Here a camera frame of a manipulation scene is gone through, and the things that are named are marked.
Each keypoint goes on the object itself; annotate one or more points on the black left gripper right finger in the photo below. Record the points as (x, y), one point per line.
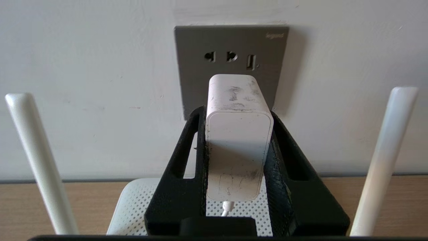
(311, 214)

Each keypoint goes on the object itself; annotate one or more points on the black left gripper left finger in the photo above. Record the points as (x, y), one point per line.
(174, 201)

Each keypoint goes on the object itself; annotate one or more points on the grey wall socket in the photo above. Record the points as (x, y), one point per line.
(230, 42)

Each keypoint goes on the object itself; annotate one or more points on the white router with four antennas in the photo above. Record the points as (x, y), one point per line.
(133, 207)

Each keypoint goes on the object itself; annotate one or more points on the white power adapter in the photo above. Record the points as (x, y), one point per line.
(237, 140)

